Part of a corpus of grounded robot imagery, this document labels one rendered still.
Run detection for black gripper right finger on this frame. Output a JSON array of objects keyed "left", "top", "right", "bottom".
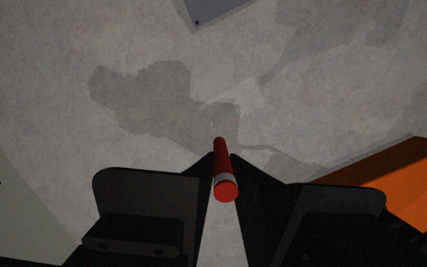
[{"left": 230, "top": 154, "right": 387, "bottom": 267}]

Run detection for red peg with white band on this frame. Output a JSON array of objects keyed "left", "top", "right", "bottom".
[{"left": 213, "top": 136, "right": 239, "bottom": 202}]

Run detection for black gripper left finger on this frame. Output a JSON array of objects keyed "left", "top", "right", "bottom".
[{"left": 92, "top": 151, "right": 216, "bottom": 267}]

